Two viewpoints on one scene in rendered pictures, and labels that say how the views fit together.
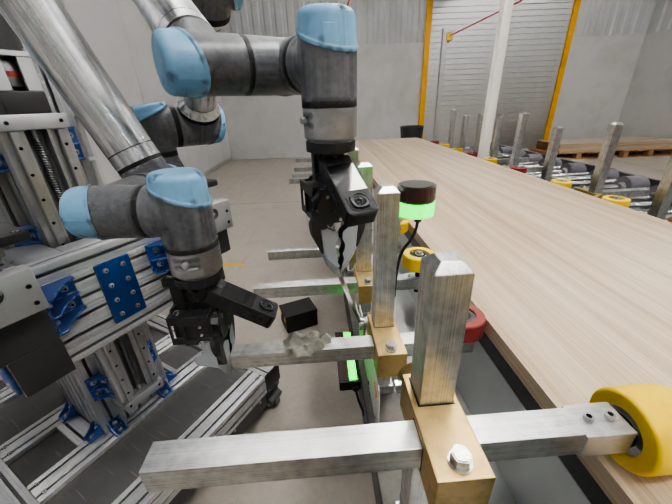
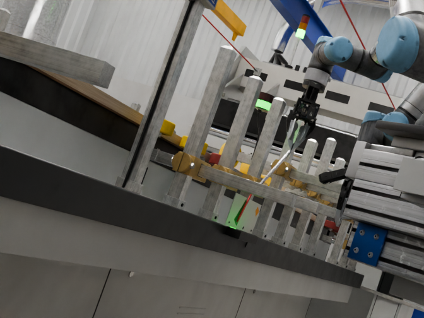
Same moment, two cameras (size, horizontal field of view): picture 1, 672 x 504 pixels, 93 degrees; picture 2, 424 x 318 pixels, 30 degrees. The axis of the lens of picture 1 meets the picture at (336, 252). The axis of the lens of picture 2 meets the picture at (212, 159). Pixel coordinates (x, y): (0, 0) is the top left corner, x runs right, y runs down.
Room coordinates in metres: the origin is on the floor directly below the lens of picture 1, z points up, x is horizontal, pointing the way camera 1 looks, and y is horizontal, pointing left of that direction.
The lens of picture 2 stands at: (2.77, 0.84, 0.70)
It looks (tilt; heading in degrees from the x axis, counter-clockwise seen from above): 4 degrees up; 205
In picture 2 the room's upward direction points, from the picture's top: 20 degrees clockwise
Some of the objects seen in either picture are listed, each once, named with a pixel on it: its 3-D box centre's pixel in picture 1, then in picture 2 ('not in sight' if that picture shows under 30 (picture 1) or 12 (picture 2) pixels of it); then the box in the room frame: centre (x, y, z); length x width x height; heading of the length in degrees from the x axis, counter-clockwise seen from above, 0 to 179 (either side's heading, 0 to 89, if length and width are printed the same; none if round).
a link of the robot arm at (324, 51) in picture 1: (326, 60); (324, 55); (0.48, 0.00, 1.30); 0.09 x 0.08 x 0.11; 35
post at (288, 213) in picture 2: not in sight; (292, 200); (-0.01, -0.11, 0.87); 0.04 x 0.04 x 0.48; 3
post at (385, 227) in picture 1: (382, 311); (255, 170); (0.49, -0.08, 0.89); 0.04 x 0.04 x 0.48; 3
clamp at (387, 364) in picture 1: (385, 339); (251, 185); (0.47, -0.09, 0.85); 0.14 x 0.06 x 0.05; 3
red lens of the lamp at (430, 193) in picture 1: (416, 191); (265, 98); (0.50, -0.13, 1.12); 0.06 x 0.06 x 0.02
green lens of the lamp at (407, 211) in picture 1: (415, 206); (263, 105); (0.50, -0.13, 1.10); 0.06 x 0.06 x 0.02
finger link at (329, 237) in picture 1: (324, 246); (301, 136); (0.48, 0.02, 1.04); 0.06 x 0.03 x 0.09; 23
